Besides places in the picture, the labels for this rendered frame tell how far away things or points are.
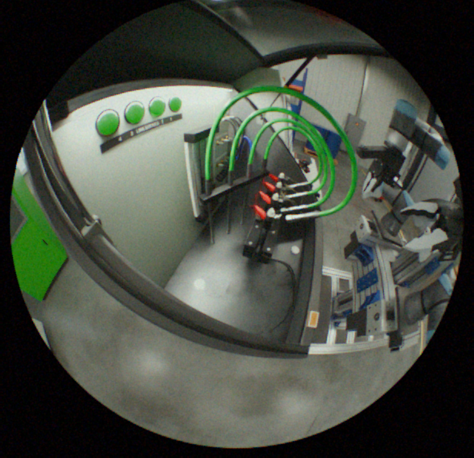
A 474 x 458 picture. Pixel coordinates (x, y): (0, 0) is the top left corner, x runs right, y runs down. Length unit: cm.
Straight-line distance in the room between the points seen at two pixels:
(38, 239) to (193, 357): 235
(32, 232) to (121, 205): 229
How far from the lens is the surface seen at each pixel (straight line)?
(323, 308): 145
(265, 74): 70
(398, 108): 53
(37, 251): 266
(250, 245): 49
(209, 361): 143
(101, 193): 31
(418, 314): 78
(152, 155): 36
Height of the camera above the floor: 138
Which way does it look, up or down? 48 degrees down
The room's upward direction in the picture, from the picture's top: 6 degrees clockwise
